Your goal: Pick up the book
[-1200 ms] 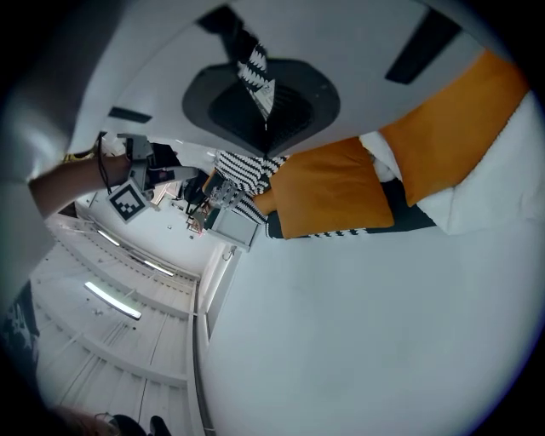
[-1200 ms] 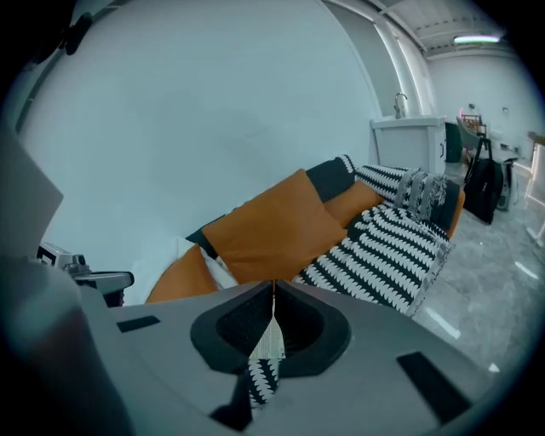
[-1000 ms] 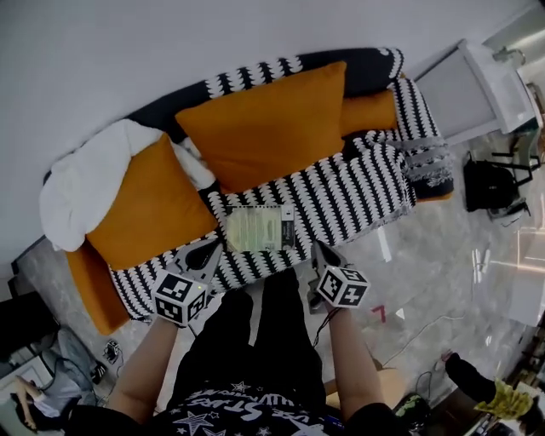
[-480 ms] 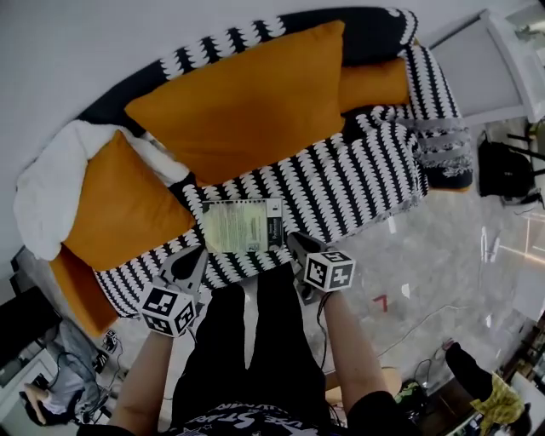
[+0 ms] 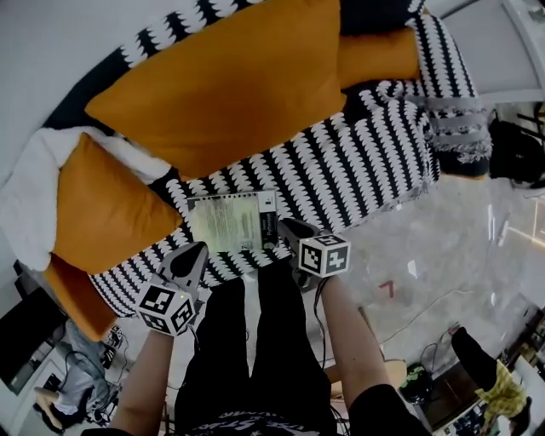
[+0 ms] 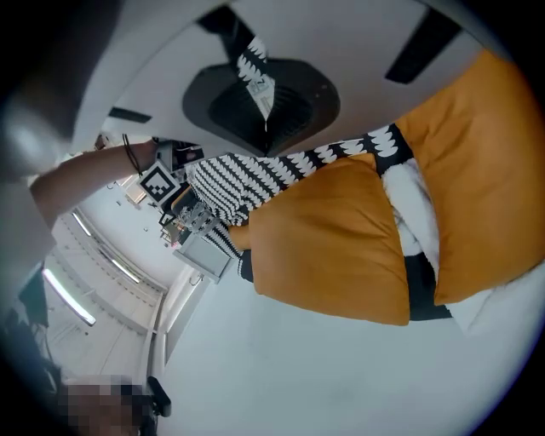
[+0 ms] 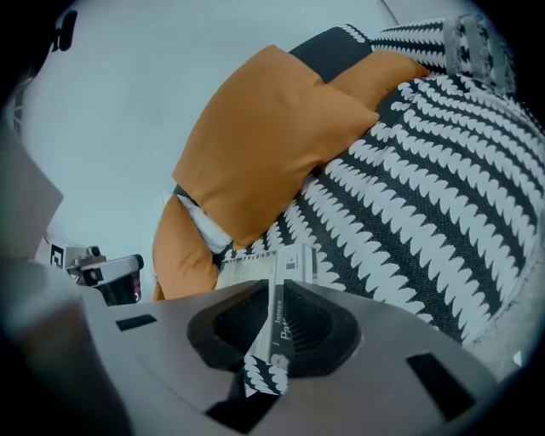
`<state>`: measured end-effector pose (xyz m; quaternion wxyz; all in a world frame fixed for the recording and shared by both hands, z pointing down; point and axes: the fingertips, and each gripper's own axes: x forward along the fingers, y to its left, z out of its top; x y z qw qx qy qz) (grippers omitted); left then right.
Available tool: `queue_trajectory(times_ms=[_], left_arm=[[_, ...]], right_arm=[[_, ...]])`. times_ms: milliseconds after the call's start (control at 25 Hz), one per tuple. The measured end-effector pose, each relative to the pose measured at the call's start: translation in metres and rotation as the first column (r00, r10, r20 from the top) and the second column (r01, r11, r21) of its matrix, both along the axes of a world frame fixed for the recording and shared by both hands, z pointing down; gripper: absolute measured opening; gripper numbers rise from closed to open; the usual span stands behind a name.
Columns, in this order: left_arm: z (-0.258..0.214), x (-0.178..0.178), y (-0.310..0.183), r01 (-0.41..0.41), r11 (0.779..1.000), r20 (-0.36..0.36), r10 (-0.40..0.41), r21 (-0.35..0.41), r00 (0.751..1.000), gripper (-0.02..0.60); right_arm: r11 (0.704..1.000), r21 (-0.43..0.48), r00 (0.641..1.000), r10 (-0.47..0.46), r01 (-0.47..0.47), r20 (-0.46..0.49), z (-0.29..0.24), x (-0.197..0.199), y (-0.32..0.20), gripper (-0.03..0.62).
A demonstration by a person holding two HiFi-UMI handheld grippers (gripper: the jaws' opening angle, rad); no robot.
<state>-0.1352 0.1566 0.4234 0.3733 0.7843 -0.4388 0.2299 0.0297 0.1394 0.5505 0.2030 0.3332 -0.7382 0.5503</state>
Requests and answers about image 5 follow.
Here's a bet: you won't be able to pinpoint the white cabinet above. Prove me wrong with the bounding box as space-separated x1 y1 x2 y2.
440 0 545 103

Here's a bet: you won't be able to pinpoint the pale green book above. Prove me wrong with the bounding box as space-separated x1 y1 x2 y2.
186 190 280 255

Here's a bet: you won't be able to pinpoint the orange sofa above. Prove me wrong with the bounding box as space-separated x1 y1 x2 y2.
42 0 495 341

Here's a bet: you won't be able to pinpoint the person's right forearm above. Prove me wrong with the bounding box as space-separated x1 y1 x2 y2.
318 274 395 412

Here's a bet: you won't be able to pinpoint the black bag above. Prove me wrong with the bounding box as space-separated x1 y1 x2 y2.
488 117 545 188

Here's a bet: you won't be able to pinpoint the green black object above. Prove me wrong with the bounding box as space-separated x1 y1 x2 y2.
402 364 433 404

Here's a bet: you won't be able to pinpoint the large orange cushion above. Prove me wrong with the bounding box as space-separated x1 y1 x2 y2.
84 0 348 180
54 132 184 276

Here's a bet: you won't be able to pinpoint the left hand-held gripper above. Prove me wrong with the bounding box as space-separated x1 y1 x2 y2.
136 241 209 337

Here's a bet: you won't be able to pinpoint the white cable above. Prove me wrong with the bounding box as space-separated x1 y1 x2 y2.
377 289 476 346

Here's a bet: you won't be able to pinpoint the small black grey gadget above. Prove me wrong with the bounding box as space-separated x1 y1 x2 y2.
106 325 125 367

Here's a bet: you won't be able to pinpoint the black screen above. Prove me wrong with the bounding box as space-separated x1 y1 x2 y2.
0 287 69 397

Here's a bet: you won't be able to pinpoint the person's black trousers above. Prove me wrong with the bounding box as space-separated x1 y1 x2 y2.
174 262 340 431

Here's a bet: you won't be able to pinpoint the dark low table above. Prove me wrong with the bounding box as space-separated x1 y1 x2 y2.
419 364 485 431

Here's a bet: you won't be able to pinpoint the person's left forearm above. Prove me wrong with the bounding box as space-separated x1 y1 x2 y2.
108 330 176 432

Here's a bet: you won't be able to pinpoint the white fluffy blanket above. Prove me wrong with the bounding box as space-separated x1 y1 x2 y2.
0 127 171 272

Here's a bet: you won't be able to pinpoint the person's black star-print shirt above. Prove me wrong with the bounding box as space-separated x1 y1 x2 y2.
80 382 433 436

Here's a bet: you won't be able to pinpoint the black white striped blanket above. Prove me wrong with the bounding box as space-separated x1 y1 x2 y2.
42 0 495 318

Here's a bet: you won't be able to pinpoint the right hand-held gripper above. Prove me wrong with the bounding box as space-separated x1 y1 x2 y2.
277 218 352 293

